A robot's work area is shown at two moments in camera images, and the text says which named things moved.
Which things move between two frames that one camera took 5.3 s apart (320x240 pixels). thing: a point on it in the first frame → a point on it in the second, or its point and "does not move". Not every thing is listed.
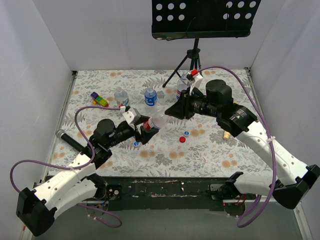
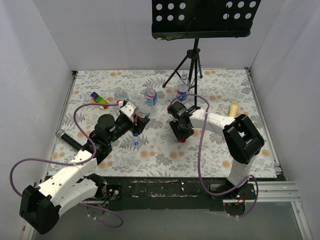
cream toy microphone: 226,134 → 234,109
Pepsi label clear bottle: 182,84 does not move
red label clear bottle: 161,120 → 149,105
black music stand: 180,19 does not move
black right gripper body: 186,104 → 180,130
